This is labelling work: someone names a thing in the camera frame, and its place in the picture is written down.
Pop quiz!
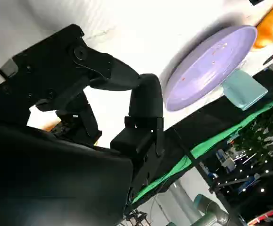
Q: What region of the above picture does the black cloth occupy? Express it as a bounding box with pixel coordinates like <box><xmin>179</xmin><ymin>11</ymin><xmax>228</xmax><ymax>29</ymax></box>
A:
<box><xmin>162</xmin><ymin>68</ymin><xmax>273</xmax><ymax>151</ymax></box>

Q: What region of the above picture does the black frame pole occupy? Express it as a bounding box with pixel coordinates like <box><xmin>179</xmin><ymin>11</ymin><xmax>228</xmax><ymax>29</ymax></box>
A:
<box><xmin>173</xmin><ymin>128</ymin><xmax>236</xmax><ymax>226</ymax></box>

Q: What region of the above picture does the green leafy plant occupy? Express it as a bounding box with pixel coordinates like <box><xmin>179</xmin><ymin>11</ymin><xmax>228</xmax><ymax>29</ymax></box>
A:
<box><xmin>237</xmin><ymin>93</ymin><xmax>273</xmax><ymax>163</ymax></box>

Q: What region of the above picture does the pale green mug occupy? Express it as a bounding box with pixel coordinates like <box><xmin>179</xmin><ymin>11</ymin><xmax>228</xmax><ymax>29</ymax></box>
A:
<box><xmin>222</xmin><ymin>68</ymin><xmax>269</xmax><ymax>111</ymax></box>

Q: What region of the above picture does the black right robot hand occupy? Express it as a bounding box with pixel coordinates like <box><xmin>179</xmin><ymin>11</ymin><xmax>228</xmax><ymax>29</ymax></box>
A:
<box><xmin>0</xmin><ymin>23</ymin><xmax>165</xmax><ymax>226</ymax></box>

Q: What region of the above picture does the orange white toy bread roll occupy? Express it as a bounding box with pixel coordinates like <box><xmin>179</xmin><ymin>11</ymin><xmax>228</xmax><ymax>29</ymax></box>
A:
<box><xmin>252</xmin><ymin>2</ymin><xmax>273</xmax><ymax>49</ymax></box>

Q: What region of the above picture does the lilac plate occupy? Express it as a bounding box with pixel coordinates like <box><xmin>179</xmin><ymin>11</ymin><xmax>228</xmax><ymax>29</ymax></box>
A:
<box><xmin>165</xmin><ymin>24</ymin><xmax>258</xmax><ymax>112</ymax></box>

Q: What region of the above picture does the green cloth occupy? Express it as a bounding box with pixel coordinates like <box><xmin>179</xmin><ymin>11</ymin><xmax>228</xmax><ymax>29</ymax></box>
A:
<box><xmin>129</xmin><ymin>93</ymin><xmax>273</xmax><ymax>205</ymax></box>

